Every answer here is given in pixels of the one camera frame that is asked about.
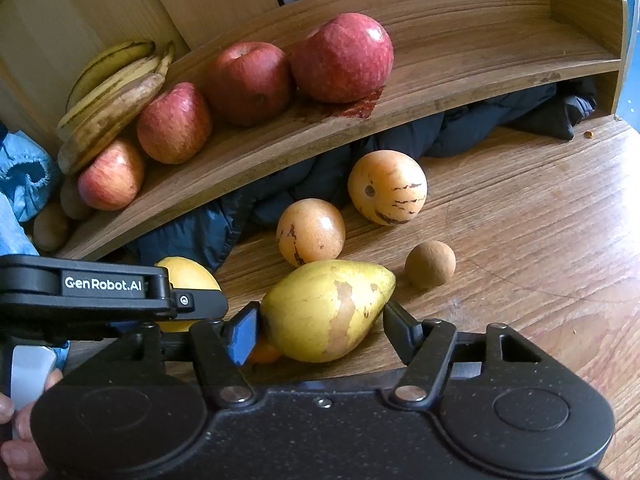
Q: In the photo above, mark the yellow-green pear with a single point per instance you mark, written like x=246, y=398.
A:
x=320, y=310

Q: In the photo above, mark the dark blue jacket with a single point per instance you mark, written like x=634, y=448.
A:
x=300, y=170

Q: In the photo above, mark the small brown round fruit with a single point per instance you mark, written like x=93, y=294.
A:
x=430, y=264

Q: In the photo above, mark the yellow lemon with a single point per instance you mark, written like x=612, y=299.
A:
x=192, y=275

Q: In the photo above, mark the curved wooden shelf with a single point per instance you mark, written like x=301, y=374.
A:
x=475, y=25

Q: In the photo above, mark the small crumpled blue cloth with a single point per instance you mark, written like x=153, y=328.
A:
x=25, y=175

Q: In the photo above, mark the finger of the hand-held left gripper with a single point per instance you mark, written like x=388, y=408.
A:
x=200, y=305

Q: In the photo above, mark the small orange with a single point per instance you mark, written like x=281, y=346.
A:
x=264, y=352

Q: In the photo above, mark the large striped pepino melon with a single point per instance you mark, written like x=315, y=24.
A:
x=387, y=187

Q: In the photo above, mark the person's left hand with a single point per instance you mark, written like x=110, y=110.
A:
x=15, y=452

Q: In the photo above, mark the small striped pepino melon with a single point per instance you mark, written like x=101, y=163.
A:
x=310, y=232

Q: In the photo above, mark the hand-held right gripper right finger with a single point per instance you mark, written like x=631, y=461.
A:
x=400, y=327

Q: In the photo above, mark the red apple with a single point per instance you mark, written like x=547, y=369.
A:
x=111, y=174
x=342, y=57
x=249, y=83
x=173, y=122

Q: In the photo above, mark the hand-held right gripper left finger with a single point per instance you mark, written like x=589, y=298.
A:
x=245, y=335

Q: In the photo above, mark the banana bunch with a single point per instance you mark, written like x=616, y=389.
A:
x=107, y=120

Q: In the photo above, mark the wooden board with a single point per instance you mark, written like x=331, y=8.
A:
x=50, y=25

